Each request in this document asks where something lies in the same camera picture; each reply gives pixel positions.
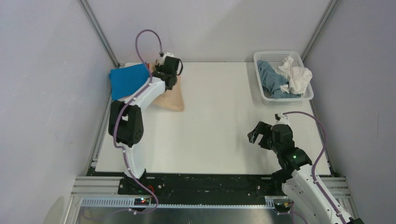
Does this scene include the beige t shirt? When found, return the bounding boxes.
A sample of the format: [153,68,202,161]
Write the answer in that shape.
[152,77,184,112]

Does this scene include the left controller board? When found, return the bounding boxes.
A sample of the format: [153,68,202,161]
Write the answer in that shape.
[134,197,151,206]

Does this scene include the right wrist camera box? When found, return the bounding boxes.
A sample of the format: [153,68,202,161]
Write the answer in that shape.
[275,113,290,126]

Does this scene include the white t shirt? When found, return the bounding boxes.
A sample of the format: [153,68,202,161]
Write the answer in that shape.
[275,56,312,96]

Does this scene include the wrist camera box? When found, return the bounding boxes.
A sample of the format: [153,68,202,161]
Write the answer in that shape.
[159,52,174,58]
[275,113,290,126]

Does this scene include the folded blue t shirt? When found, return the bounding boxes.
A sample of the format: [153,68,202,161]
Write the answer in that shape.
[108,63,149,101]

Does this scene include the right controller board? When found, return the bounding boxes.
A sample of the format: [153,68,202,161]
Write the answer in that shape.
[274,203,291,214]

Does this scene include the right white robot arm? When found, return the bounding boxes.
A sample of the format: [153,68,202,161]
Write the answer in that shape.
[247,121,363,224]

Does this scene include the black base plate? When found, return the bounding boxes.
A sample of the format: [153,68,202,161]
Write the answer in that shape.
[86,168,284,206]

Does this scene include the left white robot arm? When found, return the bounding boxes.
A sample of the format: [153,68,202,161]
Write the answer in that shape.
[108,54,184,194]

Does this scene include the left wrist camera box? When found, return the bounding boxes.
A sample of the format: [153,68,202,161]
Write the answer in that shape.
[159,52,174,58]

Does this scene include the right corner aluminium post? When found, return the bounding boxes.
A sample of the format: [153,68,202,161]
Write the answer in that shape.
[301,0,341,62]

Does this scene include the corner aluminium post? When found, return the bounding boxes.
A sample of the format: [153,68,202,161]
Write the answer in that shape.
[78,0,120,68]
[301,0,341,62]

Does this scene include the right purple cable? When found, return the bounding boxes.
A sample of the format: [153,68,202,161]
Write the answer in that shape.
[282,111,347,224]

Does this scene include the aluminium frame rail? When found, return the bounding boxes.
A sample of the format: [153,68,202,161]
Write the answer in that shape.
[71,176,355,213]

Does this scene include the left corner aluminium post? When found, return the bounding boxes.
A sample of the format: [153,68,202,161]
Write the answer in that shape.
[78,0,120,68]

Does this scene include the grey blue t shirt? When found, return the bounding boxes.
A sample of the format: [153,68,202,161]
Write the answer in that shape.
[257,60,301,99]

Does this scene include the controller board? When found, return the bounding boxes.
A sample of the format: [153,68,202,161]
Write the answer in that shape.
[274,203,291,214]
[134,197,151,206]

